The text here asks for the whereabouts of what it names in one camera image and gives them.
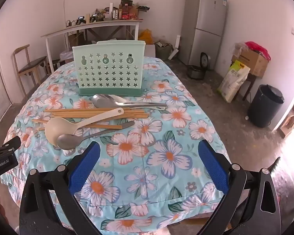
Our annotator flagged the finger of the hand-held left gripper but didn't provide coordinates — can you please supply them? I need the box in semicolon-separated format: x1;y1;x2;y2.
0;136;21;158

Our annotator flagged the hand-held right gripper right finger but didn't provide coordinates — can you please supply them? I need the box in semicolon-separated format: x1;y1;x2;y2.
197;139;281;235

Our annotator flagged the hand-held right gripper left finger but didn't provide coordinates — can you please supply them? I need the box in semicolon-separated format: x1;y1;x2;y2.
19;141;102;235

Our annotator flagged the small metal spoon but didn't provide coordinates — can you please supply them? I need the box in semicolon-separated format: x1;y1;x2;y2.
57;120;136;150

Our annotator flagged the white plastic ladle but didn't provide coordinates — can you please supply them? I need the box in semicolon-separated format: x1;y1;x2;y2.
44;108;124;147

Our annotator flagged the bundle of wooden chopsticks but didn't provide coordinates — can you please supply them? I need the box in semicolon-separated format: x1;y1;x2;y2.
32;106;149;131

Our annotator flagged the large metal spoon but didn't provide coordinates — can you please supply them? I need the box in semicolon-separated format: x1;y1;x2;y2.
92;94;167;110

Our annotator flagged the green plastic utensil holder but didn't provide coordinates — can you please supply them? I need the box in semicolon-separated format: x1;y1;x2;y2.
72;40;146;96

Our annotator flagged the floral blue blanket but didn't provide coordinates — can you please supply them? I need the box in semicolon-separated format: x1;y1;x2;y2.
1;56;232;235

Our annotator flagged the black trash bin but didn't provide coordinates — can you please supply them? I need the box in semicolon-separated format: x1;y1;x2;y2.
247;84;285;128

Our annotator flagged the wooden chair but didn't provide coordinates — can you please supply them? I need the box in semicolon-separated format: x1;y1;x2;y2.
13;44;48;103

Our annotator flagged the small wooden stand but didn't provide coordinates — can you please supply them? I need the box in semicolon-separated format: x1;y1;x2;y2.
242;75;259;101

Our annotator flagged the black rice cooker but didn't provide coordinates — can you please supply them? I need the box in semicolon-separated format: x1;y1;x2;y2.
187;52;211;80

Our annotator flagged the cardboard box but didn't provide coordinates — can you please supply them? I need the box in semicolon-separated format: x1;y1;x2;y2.
231;49;269;79

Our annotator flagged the red plastic bag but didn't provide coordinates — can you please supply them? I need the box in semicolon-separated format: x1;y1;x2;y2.
245;41;271;60

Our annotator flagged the olive sack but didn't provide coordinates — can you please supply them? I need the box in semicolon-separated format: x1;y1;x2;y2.
155;42;173;59

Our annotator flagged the white board piece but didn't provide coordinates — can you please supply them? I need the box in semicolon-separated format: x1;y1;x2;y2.
168;35;180;60

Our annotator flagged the white box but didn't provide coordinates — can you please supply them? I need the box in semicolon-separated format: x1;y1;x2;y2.
144;44;156;57

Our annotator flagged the grey refrigerator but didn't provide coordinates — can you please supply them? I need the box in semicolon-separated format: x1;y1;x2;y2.
178;0;228;66

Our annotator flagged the long white table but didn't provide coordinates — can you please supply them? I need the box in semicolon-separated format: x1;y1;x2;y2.
41;20;143;74

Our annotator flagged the yellow plastic bag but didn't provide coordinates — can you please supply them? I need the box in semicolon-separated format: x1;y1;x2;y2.
138;29;153;45

